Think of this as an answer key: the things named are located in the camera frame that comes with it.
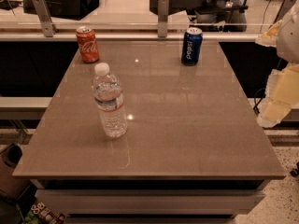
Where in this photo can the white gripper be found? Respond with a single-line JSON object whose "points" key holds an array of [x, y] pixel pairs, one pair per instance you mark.
{"points": [[290, 39]]}

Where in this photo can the clear plastic water bottle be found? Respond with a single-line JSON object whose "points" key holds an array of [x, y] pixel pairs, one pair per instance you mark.
{"points": [[107, 93]]}

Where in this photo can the blue pepsi can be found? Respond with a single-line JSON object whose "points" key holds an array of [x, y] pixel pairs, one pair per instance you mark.
{"points": [[192, 41]]}

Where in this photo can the red coke can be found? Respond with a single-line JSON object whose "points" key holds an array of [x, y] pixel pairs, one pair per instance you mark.
{"points": [[87, 44]]}

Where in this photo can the dark equipment behind glass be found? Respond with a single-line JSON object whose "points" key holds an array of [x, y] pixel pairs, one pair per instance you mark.
{"points": [[202, 0]]}

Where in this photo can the colourful snack bag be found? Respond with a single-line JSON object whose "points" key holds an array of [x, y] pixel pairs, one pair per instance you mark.
{"points": [[41, 214]]}

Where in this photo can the brown bin with hole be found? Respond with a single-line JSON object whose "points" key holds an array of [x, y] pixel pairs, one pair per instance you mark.
{"points": [[11, 186]]}

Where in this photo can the right metal rail bracket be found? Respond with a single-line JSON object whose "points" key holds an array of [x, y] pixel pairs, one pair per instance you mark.
{"points": [[286, 5]]}

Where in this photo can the left metal rail bracket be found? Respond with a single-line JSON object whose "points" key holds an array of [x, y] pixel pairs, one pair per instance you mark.
{"points": [[42, 11]]}

